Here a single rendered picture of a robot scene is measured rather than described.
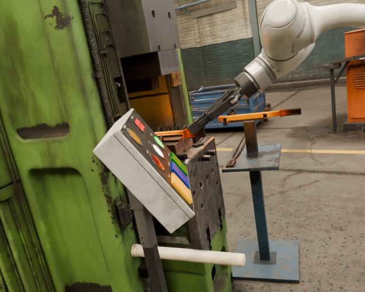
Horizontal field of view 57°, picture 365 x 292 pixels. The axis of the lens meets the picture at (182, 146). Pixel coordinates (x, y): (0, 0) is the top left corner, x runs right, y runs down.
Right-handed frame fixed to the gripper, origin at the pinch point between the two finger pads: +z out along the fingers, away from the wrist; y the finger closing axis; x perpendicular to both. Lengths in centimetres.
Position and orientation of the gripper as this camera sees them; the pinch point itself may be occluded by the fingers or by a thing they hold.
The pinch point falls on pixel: (198, 124)
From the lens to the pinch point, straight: 104.5
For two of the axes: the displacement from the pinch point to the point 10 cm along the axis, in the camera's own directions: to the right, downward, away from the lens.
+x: -6.4, -7.4, -2.2
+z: -7.7, 6.3, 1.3
